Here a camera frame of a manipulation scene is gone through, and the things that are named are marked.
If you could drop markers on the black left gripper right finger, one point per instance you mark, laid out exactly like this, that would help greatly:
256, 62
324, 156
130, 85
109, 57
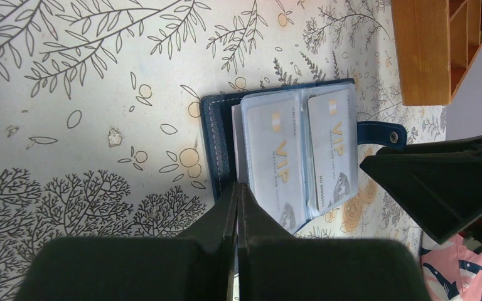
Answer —
275, 265

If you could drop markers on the pink floral cloth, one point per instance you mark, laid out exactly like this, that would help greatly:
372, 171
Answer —
450, 270

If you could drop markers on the navy blue card holder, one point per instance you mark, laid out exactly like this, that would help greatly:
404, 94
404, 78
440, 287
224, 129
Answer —
222, 119

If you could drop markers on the silver credit card with chip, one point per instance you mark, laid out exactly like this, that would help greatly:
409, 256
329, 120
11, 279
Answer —
333, 131

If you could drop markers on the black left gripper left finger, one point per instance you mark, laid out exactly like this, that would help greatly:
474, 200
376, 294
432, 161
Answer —
197, 264

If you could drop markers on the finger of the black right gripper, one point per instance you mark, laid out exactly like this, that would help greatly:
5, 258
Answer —
438, 184

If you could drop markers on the wooden compartment tray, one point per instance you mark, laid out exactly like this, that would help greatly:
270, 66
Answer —
436, 43

